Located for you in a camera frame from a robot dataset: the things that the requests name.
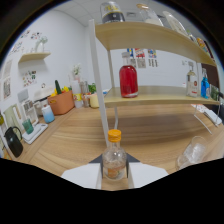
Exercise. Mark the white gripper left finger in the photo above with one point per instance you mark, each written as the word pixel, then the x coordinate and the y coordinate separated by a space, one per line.
pixel 83 175

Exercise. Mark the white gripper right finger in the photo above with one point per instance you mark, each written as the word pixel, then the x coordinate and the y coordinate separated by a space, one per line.
pixel 146 173

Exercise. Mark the clear bottle orange cap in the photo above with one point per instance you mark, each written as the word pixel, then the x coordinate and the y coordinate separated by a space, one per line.
pixel 114 160

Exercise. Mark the small blue liquid bottle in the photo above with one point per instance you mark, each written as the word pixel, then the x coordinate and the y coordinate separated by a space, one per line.
pixel 205 88

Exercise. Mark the large white milk bottle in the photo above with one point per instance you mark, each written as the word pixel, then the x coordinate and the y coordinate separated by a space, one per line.
pixel 175 23

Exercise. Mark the white and blue cup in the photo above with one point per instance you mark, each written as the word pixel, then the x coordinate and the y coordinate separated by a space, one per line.
pixel 48 115

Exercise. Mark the green cup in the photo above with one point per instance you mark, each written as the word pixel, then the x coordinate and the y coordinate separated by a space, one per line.
pixel 28 126

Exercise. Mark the yellow cup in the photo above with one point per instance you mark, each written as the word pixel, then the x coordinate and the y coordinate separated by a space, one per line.
pixel 94 101

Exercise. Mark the clear glass with ice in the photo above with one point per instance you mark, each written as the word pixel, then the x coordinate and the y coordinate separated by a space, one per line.
pixel 193 153

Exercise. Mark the white tray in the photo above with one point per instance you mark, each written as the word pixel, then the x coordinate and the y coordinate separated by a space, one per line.
pixel 38 131

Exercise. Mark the orange storage basket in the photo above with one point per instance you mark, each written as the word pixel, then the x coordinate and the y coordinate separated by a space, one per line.
pixel 61 103

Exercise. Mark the black pitcher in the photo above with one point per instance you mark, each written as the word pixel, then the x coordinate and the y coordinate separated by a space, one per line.
pixel 14 143

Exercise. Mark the green potted plant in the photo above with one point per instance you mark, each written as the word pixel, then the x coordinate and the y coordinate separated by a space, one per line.
pixel 92 88

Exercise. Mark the white notebook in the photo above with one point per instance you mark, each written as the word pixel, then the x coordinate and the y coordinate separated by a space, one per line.
pixel 213 116

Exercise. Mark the white cooker pot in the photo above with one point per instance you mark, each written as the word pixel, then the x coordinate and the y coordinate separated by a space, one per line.
pixel 43 93

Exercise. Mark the green cucumber toy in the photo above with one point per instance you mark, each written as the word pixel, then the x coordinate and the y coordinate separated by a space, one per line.
pixel 58 86

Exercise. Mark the red liquid glass bottle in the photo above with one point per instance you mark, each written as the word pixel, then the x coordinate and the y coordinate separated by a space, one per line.
pixel 128 81

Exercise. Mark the clear bottle red label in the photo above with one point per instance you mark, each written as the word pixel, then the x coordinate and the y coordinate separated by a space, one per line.
pixel 192 85

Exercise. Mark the white plant ornament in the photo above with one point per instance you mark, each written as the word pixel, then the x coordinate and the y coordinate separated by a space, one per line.
pixel 41 43

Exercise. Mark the tall black yellow can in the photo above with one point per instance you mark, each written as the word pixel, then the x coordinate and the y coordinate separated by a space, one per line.
pixel 112 15

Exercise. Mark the wooden wall shelf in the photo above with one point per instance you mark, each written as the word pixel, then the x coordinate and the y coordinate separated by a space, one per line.
pixel 33 56

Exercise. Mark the two-tier wooden white-frame rack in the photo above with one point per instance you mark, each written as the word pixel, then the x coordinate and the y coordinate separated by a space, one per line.
pixel 133 35

